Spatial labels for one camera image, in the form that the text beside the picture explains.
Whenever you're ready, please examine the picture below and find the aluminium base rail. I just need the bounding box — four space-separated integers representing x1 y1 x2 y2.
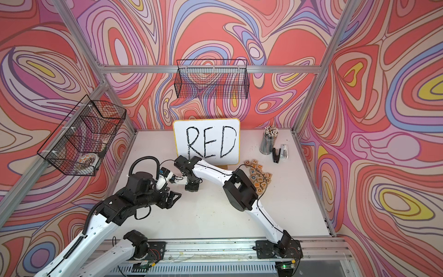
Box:
75 237 361 277

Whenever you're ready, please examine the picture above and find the black wire basket left wall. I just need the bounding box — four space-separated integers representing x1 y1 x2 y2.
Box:
37 96 126 177

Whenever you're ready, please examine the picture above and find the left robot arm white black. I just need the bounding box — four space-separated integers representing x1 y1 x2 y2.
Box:
36 156 181 277

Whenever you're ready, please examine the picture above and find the black stapler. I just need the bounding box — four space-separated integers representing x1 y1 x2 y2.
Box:
272 148 281 163

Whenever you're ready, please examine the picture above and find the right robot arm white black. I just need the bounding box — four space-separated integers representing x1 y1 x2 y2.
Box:
174 156 303 260

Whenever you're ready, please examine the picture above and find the black wire basket wall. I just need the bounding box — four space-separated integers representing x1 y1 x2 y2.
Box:
37 96 126 177
174 58 250 100

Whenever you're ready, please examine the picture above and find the pile of wooden letter blocks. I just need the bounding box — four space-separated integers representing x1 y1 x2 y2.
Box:
243 159 273 196

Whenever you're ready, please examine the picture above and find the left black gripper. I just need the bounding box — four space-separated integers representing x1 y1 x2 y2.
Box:
135 184 183 210

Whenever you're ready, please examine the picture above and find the whiteboard with word RED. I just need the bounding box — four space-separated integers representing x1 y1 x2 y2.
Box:
173 118 241 166

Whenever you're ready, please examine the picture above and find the mesh cup with pencils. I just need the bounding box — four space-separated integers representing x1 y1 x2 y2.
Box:
259 126 279 155

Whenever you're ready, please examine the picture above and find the black wire basket back wall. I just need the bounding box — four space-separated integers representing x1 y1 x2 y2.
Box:
174 58 250 100

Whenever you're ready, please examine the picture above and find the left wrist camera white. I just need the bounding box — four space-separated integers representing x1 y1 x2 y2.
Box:
156 167 174 190

